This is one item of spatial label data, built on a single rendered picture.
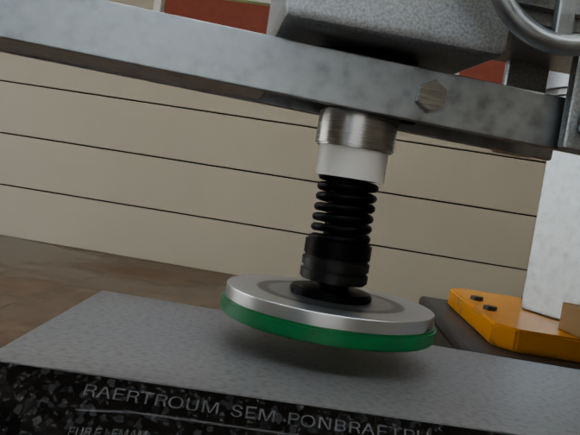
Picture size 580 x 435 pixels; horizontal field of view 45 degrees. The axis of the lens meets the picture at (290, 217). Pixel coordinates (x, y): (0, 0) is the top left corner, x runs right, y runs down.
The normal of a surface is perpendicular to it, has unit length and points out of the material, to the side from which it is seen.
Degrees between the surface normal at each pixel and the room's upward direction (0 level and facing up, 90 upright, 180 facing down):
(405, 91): 90
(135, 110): 90
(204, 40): 90
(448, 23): 90
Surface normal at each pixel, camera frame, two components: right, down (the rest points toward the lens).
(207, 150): -0.09, 0.04
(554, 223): -0.88, -0.11
